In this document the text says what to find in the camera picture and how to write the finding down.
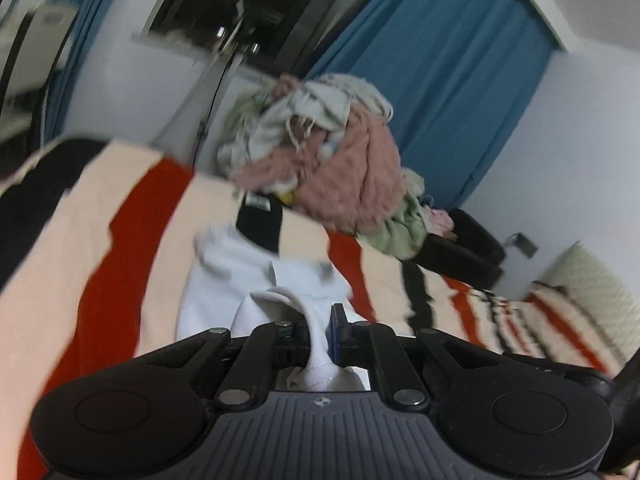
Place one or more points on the red black cream striped blanket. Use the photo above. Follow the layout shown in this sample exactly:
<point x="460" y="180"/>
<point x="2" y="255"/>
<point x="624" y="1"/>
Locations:
<point x="95" y="240"/>

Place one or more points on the thin metal stand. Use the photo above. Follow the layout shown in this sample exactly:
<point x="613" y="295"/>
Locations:
<point x="220" y="75"/>

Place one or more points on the narrow blue curtain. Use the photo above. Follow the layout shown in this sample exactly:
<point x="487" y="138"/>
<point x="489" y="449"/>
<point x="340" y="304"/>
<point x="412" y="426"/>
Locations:
<point x="85" y="35"/>

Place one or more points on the pile of clothes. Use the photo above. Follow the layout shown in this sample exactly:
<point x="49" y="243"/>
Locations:
<point x="345" y="170"/>

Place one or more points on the white garment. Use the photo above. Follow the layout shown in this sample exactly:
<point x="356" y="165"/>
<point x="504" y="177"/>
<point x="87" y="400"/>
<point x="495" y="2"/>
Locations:
<point x="235" y="280"/>

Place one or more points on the white appliance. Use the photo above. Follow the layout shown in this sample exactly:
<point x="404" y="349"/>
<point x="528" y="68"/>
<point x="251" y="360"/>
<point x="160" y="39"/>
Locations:
<point x="35" y="55"/>

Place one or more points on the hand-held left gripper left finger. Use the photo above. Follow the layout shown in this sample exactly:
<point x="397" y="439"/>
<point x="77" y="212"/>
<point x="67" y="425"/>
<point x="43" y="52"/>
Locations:
<point x="289" y="341"/>

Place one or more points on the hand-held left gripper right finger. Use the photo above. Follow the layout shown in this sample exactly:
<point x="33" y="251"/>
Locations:
<point x="336" y="332"/>

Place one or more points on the cream knitted pillow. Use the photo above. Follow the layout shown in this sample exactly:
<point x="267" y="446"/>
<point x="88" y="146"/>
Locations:
<point x="595" y="280"/>

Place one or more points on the wide blue curtain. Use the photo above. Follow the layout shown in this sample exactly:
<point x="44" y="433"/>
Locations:
<point x="450" y="60"/>

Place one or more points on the black garment with label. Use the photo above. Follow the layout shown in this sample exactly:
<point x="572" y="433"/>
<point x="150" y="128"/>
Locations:
<point x="260" y="220"/>

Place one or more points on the wall outlet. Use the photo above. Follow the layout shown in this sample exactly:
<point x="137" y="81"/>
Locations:
<point x="522" y="244"/>

